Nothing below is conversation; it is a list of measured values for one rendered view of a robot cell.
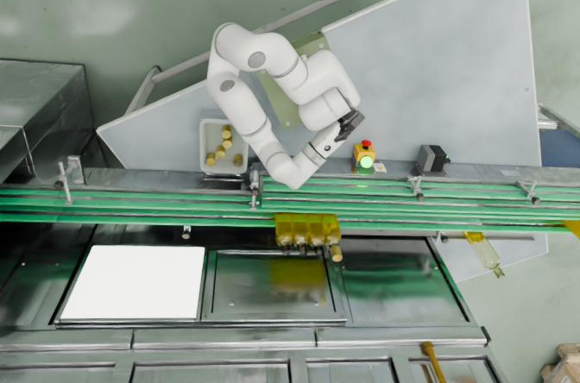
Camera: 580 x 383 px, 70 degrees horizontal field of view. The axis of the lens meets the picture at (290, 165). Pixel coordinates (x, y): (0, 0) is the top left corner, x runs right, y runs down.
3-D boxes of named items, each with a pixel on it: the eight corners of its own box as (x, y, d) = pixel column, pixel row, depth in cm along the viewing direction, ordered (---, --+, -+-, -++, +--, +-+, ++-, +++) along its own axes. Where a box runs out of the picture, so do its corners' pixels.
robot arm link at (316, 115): (288, 95, 123) (294, 116, 109) (325, 69, 120) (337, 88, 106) (305, 119, 127) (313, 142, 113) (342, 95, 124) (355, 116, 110)
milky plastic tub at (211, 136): (202, 160, 162) (200, 172, 155) (201, 109, 150) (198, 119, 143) (246, 162, 164) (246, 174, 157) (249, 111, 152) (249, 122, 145)
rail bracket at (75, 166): (79, 175, 157) (56, 212, 139) (71, 136, 148) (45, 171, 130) (92, 175, 158) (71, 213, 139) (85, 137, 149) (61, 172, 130)
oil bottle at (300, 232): (287, 210, 163) (293, 249, 145) (289, 199, 160) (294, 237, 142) (301, 210, 164) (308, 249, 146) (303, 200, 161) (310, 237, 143)
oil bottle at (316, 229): (302, 211, 164) (308, 249, 146) (304, 200, 161) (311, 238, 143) (316, 211, 165) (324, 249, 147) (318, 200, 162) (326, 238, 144)
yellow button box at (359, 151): (351, 157, 167) (355, 167, 161) (355, 141, 163) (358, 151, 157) (368, 158, 168) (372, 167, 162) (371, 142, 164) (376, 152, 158)
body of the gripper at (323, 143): (308, 150, 114) (337, 121, 112) (303, 141, 124) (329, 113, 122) (327, 166, 116) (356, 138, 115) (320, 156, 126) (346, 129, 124)
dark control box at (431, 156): (415, 160, 171) (422, 171, 164) (420, 143, 167) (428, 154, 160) (434, 160, 172) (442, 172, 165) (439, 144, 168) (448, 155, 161)
